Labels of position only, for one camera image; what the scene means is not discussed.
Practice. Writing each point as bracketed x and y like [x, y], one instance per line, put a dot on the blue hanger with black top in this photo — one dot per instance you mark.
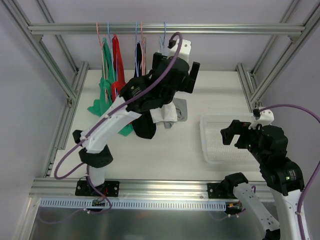
[137, 54]

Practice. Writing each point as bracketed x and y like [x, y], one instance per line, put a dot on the pink hanger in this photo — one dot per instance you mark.
[143, 50]
[105, 84]

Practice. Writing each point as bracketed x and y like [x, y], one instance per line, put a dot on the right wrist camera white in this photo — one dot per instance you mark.
[262, 117]

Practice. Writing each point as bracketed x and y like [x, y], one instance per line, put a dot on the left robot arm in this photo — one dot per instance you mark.
[137, 98]

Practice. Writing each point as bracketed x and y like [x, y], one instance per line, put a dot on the white tank top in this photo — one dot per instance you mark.
[166, 113]

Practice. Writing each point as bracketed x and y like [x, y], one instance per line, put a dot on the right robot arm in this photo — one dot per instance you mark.
[268, 145]

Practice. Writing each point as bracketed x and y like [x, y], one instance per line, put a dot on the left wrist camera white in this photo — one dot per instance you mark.
[184, 52]

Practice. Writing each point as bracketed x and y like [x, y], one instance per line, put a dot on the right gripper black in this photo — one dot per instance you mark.
[240, 136]

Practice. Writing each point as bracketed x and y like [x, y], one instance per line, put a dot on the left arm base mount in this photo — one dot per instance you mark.
[108, 189]

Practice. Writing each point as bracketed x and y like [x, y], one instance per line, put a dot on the white plastic basket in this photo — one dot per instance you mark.
[214, 151]

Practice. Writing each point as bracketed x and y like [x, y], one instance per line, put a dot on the aluminium front rail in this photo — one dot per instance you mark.
[128, 189]

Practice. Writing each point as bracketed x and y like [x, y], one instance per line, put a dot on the green tank top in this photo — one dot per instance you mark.
[112, 78]

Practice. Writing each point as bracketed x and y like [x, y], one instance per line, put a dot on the red tank top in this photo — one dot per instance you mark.
[119, 75]

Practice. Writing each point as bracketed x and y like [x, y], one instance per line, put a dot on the blue hanger with red top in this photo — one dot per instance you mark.
[115, 77]

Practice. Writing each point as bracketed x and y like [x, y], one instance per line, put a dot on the black tank top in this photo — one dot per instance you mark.
[144, 126]

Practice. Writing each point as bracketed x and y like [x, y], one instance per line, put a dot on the grey tank top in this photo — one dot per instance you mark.
[181, 109]

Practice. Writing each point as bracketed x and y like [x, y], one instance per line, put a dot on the aluminium hanging rail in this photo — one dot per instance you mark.
[168, 28]

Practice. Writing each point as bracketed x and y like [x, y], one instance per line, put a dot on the white slotted cable duct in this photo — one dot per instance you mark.
[130, 204]

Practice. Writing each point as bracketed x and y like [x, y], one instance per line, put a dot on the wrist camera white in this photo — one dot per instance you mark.
[262, 117]
[184, 52]

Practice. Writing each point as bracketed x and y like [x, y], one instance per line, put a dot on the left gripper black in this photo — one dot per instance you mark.
[188, 83]

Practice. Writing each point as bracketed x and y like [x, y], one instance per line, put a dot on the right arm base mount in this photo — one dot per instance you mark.
[219, 191]

